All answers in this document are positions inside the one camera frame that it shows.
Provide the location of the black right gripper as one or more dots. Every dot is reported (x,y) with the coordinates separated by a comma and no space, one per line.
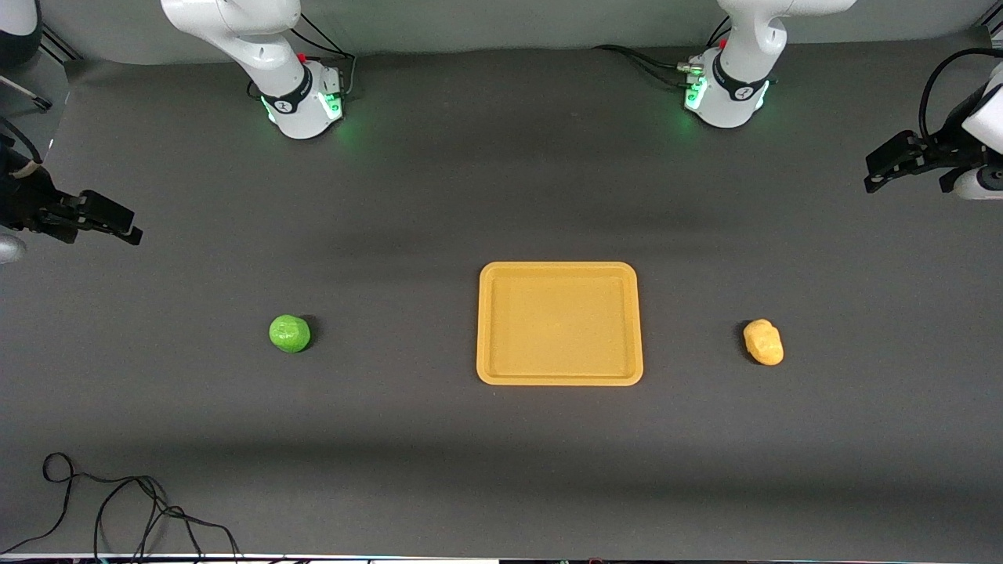
(25,200)

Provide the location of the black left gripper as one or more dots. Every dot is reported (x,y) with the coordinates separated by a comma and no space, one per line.
(943,151)

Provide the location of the green apple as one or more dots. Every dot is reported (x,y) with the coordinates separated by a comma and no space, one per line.
(289,334)

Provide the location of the yellow potato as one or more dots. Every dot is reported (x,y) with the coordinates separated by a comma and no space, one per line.
(763,342)

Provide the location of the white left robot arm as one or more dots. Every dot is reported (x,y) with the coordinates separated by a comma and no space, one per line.
(733,86)

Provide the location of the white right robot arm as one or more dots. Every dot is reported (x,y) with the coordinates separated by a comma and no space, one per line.
(294,94)

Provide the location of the yellow plastic tray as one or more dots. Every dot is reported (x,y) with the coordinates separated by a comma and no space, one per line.
(560,325)

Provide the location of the dark grey table mat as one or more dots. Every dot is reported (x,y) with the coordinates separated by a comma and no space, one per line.
(501,196)

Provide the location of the black metal frame rail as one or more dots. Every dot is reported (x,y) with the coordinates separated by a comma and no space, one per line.
(63,47)

